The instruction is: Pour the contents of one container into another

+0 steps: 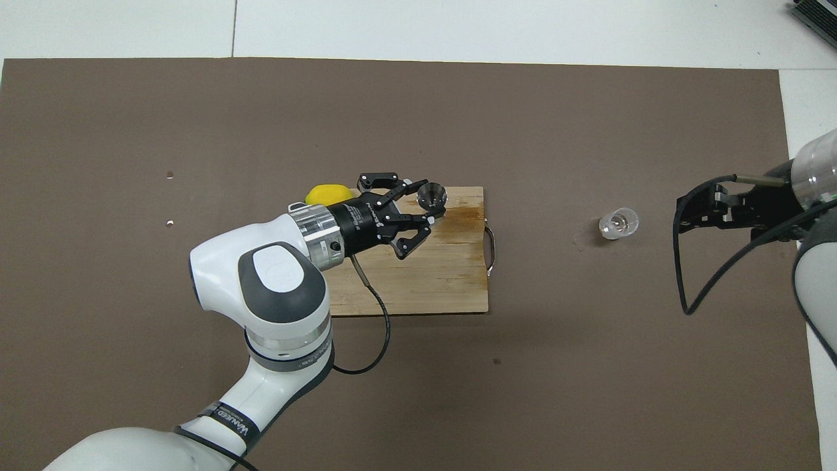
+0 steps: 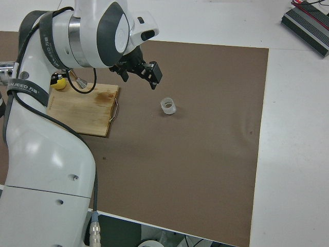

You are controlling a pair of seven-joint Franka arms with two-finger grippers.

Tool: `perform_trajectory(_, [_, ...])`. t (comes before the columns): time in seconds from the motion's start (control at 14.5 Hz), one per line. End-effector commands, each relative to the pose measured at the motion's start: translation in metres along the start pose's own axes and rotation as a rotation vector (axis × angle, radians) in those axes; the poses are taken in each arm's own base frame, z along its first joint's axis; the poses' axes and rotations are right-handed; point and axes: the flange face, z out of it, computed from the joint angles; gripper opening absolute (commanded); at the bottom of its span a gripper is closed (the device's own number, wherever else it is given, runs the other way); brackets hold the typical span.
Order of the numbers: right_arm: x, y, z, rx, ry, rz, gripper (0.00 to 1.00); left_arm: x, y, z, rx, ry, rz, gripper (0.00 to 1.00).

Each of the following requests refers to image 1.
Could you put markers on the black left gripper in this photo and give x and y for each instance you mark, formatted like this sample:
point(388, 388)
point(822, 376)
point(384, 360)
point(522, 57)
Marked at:
point(359, 226)

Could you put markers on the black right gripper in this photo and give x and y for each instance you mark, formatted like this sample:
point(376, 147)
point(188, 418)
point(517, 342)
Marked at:
point(775, 206)

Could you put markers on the steel double jigger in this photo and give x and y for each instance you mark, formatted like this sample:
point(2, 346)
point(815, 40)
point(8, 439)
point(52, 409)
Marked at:
point(432, 196)

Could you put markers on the small clear glass cup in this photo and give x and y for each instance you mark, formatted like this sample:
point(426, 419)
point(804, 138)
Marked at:
point(618, 224)

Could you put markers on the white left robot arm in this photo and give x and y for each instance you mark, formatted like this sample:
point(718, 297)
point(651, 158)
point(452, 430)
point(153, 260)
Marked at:
point(216, 261)

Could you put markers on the yellow lemon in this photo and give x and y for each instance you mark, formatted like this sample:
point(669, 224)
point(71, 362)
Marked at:
point(324, 194)

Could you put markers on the wooden cutting board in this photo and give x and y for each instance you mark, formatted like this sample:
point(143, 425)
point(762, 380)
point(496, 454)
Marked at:
point(451, 281)

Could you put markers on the brown table mat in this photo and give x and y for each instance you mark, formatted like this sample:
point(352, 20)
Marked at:
point(588, 392)

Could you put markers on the grey ribbed metal device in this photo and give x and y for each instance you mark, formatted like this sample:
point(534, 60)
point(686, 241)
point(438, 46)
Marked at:
point(817, 16)

